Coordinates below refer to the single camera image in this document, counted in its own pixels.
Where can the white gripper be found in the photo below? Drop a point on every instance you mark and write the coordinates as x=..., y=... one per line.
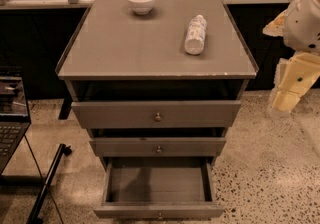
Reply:
x=304, y=24

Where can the grey bottom drawer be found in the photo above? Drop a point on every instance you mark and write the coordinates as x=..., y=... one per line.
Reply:
x=158, y=188

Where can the grey drawer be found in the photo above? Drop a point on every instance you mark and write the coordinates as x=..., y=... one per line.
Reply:
x=158, y=188
x=157, y=146
x=156, y=114

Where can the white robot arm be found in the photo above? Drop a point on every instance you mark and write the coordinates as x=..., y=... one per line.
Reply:
x=299, y=26

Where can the grey top drawer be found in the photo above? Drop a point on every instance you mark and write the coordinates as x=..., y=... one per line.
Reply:
x=156, y=114

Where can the grey drawer cabinet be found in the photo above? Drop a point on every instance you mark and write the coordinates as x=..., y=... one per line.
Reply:
x=118, y=55

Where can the grey middle drawer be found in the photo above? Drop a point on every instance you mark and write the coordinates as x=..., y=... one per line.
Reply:
x=157, y=146

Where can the white plastic bottle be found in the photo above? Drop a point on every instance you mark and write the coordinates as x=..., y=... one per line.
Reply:
x=195, y=37

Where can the white ceramic bowl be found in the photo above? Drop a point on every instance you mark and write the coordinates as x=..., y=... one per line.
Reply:
x=141, y=7

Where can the black laptop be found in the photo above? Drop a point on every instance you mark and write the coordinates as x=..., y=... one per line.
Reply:
x=14, y=112

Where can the black stand leg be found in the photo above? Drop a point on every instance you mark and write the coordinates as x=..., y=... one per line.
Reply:
x=46, y=183

